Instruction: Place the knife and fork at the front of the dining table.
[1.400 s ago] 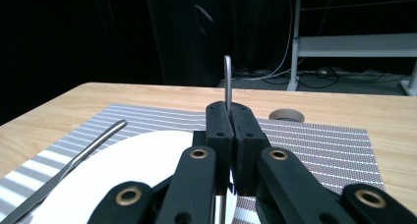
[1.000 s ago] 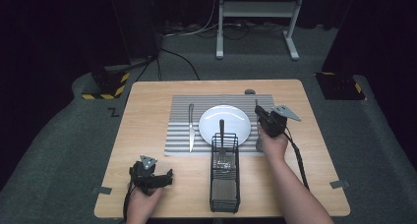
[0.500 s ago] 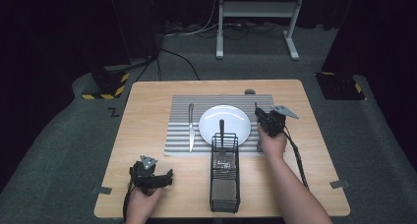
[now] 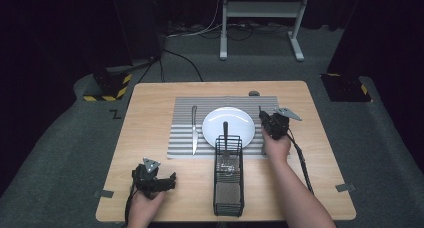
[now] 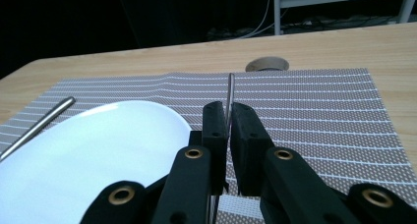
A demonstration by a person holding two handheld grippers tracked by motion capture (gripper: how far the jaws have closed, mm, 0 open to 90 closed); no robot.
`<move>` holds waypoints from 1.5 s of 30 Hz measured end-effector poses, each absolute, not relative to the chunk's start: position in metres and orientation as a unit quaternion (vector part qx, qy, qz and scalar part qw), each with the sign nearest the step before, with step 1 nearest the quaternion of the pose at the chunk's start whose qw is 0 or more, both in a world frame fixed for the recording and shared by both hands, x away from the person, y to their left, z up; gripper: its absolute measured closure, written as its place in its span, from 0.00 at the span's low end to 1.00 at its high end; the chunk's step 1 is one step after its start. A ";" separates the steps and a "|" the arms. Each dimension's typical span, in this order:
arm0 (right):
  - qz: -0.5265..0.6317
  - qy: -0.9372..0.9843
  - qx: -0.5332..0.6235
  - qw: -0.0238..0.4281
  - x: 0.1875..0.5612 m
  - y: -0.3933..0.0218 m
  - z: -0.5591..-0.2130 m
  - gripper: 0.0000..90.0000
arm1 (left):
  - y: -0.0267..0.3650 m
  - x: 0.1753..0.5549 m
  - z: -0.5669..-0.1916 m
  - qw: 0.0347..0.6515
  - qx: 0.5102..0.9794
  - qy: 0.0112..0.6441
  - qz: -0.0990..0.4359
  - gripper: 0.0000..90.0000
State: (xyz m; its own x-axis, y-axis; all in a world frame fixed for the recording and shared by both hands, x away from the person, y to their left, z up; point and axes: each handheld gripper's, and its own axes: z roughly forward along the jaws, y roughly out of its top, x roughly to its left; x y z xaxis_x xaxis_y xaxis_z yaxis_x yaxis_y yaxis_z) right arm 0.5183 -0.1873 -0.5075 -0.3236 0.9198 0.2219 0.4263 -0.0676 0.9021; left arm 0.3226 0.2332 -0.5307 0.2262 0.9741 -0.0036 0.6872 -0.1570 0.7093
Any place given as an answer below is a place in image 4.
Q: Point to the silver table knife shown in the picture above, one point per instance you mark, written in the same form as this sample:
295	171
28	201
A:
194	134

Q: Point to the white metal stand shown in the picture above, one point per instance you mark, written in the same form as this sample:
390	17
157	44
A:
263	9

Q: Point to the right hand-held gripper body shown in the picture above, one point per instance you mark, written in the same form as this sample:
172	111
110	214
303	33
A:
277	125

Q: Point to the grey white striped placemat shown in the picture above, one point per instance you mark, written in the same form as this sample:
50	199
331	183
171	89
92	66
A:
186	128

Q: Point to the black tape floor mark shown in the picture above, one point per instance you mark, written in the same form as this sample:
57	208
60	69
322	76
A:
115	114

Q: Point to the person's right hand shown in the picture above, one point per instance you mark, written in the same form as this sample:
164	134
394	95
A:
276	149

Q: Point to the white round plate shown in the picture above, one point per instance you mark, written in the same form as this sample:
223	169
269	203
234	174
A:
233	121

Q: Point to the person's left hand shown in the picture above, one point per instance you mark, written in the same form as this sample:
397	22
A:
145	211

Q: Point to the black yellow striped base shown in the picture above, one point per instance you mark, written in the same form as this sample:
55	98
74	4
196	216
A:
113	88
346	88

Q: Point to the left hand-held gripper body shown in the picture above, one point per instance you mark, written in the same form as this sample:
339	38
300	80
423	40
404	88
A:
146	179

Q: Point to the grey tape piece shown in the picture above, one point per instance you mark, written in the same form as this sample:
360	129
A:
104	193
345	187

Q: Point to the small dark round object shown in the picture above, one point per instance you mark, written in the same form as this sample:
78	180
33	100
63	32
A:
254	93

